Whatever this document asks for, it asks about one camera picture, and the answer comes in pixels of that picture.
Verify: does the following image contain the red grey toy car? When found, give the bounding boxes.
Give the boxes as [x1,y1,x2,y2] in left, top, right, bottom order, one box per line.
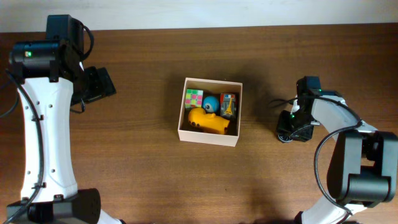
[220,93,237,120]

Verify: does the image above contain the yellow toy dog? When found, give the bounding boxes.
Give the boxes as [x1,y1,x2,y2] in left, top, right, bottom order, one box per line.
[188,108,230,134]

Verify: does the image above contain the white cardboard box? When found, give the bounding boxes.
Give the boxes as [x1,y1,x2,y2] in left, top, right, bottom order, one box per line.
[178,78,243,147]

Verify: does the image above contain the blue toy ball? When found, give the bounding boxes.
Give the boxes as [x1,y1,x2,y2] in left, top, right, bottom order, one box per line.
[202,96,220,113]

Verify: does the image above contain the colourful puzzle cube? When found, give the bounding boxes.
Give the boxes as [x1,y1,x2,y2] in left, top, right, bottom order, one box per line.
[184,89,204,110]

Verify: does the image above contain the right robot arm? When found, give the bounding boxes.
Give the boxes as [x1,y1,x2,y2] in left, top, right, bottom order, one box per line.
[276,76,397,223]

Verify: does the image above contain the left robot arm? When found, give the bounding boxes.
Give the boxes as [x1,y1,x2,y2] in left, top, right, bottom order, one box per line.
[6,15,118,224]

